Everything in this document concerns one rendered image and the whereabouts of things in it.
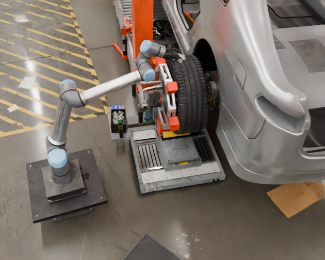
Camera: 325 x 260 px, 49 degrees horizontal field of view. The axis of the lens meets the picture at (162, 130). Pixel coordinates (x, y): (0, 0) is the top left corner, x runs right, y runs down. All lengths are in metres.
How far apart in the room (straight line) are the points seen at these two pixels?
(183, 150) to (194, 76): 0.93
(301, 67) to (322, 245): 1.55
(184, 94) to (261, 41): 0.77
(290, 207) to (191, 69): 1.62
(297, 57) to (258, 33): 1.19
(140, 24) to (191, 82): 0.71
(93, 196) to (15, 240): 0.76
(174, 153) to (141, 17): 1.29
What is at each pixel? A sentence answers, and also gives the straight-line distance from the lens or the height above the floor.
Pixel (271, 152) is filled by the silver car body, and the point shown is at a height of 1.19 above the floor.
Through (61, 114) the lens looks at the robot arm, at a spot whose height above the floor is 0.98.
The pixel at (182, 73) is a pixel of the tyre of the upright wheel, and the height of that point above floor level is 1.16.
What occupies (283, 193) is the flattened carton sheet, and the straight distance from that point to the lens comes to 3.64.
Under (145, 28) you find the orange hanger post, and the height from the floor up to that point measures 1.24.
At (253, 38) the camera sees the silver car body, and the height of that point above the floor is 1.69.
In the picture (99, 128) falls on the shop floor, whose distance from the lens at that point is 3.96.
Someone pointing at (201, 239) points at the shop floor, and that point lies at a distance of 3.22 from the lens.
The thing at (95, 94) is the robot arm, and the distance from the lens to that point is 2.51.
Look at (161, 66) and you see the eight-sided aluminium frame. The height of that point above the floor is 1.12.
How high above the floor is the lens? 2.87
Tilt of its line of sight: 47 degrees down
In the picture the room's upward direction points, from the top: 3 degrees clockwise
